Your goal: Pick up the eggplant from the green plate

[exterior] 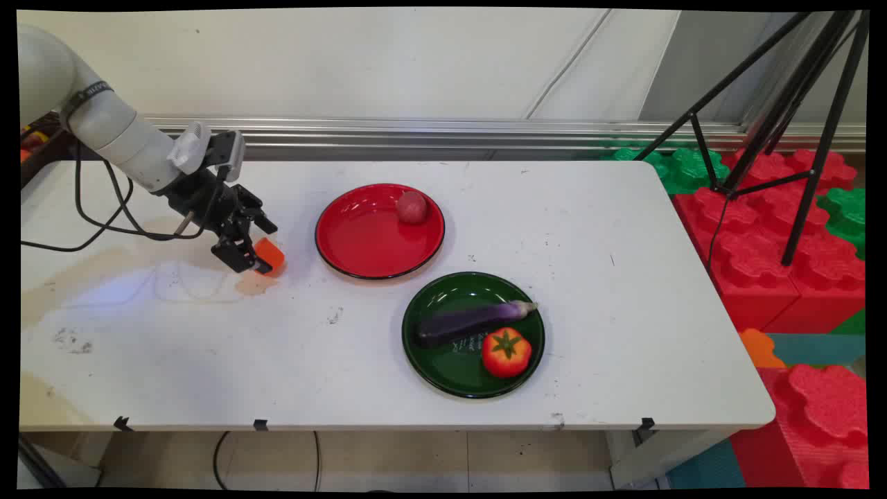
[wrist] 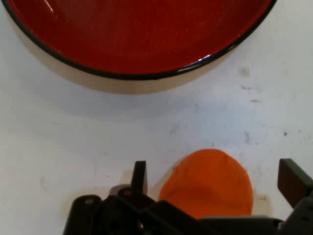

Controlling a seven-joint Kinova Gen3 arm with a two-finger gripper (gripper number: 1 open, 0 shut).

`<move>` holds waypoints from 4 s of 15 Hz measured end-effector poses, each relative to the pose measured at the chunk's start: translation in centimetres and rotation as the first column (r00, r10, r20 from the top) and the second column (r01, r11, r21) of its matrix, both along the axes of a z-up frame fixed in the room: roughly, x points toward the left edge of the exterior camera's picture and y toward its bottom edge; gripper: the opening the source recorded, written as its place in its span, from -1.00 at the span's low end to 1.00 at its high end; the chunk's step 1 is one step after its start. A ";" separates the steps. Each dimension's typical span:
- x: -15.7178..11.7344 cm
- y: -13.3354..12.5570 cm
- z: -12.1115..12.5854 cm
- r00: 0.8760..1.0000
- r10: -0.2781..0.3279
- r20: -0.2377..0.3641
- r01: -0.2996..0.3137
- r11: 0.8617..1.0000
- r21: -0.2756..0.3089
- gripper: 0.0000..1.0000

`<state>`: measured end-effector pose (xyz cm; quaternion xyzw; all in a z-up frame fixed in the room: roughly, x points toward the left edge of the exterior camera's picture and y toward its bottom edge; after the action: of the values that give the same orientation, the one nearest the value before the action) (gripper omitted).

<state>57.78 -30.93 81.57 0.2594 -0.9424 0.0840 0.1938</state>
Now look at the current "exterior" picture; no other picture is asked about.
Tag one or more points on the big red foam block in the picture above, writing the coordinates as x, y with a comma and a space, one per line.
755, 256

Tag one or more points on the teal foam mat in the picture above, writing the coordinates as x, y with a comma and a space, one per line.
818, 348

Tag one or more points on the dark green round plate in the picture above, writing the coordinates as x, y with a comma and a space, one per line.
450, 367

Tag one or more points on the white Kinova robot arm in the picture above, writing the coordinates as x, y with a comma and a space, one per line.
111, 128

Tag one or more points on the white table leg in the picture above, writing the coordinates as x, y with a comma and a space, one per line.
658, 457

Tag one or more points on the teal floor mat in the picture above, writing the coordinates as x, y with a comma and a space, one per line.
707, 468

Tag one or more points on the red round plate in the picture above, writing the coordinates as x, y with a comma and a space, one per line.
367, 239

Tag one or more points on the green foam block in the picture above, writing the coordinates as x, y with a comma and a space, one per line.
682, 170
847, 215

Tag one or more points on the red toy apple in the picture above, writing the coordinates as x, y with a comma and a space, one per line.
411, 208

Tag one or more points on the aluminium wall rail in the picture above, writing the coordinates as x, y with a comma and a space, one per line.
485, 133

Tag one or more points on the orange foam piece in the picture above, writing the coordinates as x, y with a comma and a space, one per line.
759, 350

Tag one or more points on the red toy tomato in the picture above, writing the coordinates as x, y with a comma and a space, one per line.
506, 353

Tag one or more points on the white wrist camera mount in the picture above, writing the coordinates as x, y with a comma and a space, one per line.
188, 147

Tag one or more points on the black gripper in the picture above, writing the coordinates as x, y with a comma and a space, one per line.
208, 201

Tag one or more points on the orange toy fruit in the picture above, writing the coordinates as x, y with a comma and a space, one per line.
271, 254

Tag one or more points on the purple toy eggplant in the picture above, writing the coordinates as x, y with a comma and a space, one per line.
471, 320

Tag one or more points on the dark equipment box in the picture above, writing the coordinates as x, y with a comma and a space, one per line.
41, 156

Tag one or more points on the black tripod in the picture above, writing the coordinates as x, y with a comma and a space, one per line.
807, 90

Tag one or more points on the gray wrist camera box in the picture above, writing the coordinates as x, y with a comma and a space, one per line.
229, 149

